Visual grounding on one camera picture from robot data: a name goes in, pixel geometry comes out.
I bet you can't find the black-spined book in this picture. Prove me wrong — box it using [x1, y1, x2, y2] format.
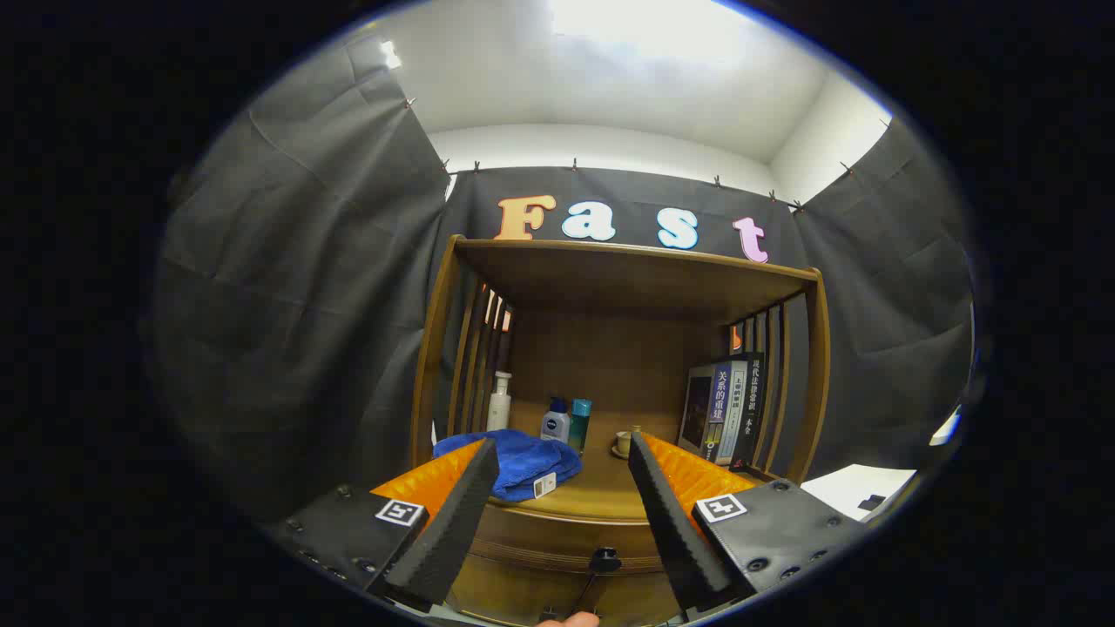
[736, 352, 767, 467]

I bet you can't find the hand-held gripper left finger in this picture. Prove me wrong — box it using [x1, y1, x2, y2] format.
[266, 437, 502, 610]

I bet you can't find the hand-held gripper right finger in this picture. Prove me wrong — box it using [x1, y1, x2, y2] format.
[627, 430, 872, 613]

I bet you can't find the white pump bottle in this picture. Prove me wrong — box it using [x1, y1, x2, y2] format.
[486, 371, 513, 432]

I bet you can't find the blue folded towel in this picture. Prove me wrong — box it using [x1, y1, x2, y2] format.
[433, 428, 583, 503]

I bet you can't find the wooden cabinet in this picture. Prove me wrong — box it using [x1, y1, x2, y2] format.
[409, 233, 833, 627]

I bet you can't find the white blue-capped lotion bottle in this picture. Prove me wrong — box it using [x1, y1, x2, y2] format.
[540, 397, 571, 443]

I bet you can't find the white wall shelf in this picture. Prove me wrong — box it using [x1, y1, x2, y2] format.
[928, 405, 963, 447]

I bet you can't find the wooden countertop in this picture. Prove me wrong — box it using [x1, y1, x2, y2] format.
[433, 396, 767, 526]

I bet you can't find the white machine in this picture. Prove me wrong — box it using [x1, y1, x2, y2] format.
[800, 464, 917, 522]

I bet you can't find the wooden drawer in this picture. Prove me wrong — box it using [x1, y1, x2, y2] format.
[449, 503, 689, 626]

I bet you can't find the thin grey-spined book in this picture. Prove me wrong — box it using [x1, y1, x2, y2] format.
[719, 359, 750, 464]

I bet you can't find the thick book with blue spine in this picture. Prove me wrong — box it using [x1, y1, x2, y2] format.
[678, 364, 731, 461]

